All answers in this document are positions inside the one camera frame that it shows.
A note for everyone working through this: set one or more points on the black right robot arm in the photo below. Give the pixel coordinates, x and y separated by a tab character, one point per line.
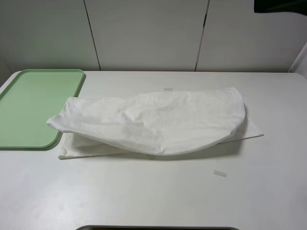
273	6

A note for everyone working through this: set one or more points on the white short sleeve t-shirt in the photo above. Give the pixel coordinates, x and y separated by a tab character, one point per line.
155	123

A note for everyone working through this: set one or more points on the light green plastic tray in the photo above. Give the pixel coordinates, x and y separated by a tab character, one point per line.
29	100

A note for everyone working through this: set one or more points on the clear tape marker near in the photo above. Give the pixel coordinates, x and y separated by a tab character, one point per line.
219	173

